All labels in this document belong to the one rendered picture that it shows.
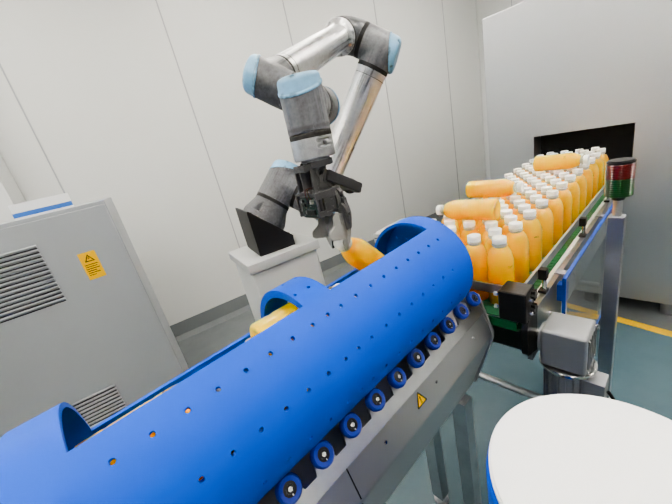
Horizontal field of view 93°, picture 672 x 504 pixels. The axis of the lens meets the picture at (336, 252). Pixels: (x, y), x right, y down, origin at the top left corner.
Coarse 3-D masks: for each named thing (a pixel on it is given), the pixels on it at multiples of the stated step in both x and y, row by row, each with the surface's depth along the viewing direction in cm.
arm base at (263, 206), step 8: (256, 200) 132; (264, 200) 131; (272, 200) 131; (248, 208) 131; (256, 208) 130; (264, 208) 130; (272, 208) 131; (280, 208) 133; (288, 208) 138; (264, 216) 129; (272, 216) 130; (280, 216) 133; (280, 224) 134
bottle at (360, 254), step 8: (352, 240) 77; (360, 240) 78; (352, 248) 76; (360, 248) 77; (368, 248) 78; (344, 256) 78; (352, 256) 77; (360, 256) 77; (368, 256) 78; (376, 256) 80; (352, 264) 79; (360, 264) 78; (368, 264) 79
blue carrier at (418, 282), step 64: (384, 256) 69; (448, 256) 76; (320, 320) 54; (384, 320) 60; (192, 384) 43; (256, 384) 45; (320, 384) 50; (0, 448) 36; (64, 448) 35; (128, 448) 36; (192, 448) 39; (256, 448) 43
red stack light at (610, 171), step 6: (636, 162) 85; (606, 168) 88; (612, 168) 86; (618, 168) 85; (624, 168) 85; (630, 168) 84; (636, 168) 85; (606, 174) 89; (612, 174) 87; (618, 174) 86; (624, 174) 85; (630, 174) 85
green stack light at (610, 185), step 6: (606, 180) 89; (612, 180) 87; (618, 180) 86; (624, 180) 86; (630, 180) 85; (606, 186) 90; (612, 186) 88; (618, 186) 87; (624, 186) 86; (630, 186) 86; (606, 192) 90; (612, 192) 88; (618, 192) 87; (624, 192) 87; (630, 192) 86
